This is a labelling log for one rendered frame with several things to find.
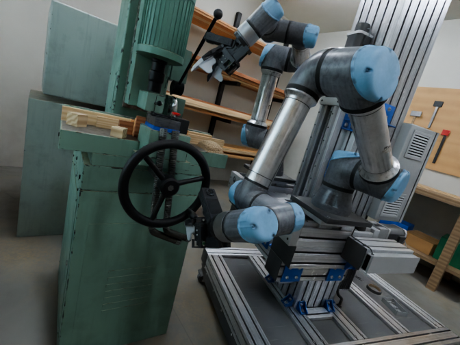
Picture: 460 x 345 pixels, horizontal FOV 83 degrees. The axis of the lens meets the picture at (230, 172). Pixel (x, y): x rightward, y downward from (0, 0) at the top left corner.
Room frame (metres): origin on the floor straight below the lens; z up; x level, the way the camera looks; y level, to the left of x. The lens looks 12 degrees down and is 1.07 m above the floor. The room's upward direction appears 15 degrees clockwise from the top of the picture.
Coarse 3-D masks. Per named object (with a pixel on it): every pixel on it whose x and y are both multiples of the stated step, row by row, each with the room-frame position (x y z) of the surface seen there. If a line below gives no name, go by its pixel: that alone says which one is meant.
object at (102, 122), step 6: (102, 120) 0.94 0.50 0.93; (108, 120) 0.95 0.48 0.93; (114, 120) 0.97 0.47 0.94; (96, 126) 0.94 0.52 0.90; (102, 126) 0.94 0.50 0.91; (108, 126) 0.96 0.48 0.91; (192, 138) 1.16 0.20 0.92; (198, 138) 1.17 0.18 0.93; (204, 138) 1.19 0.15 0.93; (210, 138) 1.21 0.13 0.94; (222, 144) 1.25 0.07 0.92
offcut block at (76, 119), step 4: (68, 112) 0.84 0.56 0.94; (72, 112) 0.85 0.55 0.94; (76, 112) 0.87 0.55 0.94; (68, 116) 0.84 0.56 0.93; (72, 116) 0.84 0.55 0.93; (76, 116) 0.84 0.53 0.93; (80, 116) 0.85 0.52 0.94; (84, 116) 0.87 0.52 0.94; (68, 120) 0.84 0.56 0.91; (72, 120) 0.84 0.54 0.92; (76, 120) 0.84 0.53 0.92; (80, 120) 0.85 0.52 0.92; (84, 120) 0.87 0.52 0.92; (68, 124) 0.84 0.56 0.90; (72, 124) 0.84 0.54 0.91; (76, 124) 0.84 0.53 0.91; (80, 124) 0.85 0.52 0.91; (84, 124) 0.87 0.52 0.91
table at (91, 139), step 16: (64, 128) 0.77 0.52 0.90; (80, 128) 0.83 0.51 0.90; (96, 128) 0.91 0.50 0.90; (64, 144) 0.75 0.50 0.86; (80, 144) 0.78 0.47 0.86; (96, 144) 0.80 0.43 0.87; (112, 144) 0.83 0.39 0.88; (128, 144) 0.86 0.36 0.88; (192, 144) 1.12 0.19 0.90; (192, 160) 1.00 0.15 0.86; (208, 160) 1.04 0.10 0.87; (224, 160) 1.08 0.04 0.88
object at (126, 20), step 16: (128, 0) 1.15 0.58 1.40; (128, 16) 1.13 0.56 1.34; (128, 32) 1.14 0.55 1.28; (128, 48) 1.14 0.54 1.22; (112, 64) 1.28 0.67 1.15; (128, 64) 1.15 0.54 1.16; (112, 80) 1.21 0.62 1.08; (112, 96) 1.15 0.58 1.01; (112, 112) 1.13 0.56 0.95; (128, 112) 1.17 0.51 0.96; (144, 112) 1.21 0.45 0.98
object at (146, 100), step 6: (138, 96) 1.09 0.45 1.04; (144, 96) 1.01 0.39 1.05; (150, 96) 0.99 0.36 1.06; (156, 96) 1.01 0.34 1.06; (162, 96) 1.02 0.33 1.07; (138, 102) 1.08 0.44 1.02; (144, 102) 1.00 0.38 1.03; (150, 102) 0.99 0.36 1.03; (162, 102) 1.02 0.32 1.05; (144, 108) 0.99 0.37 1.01; (150, 108) 1.00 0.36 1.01; (156, 108) 1.01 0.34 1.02; (162, 108) 1.02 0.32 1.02
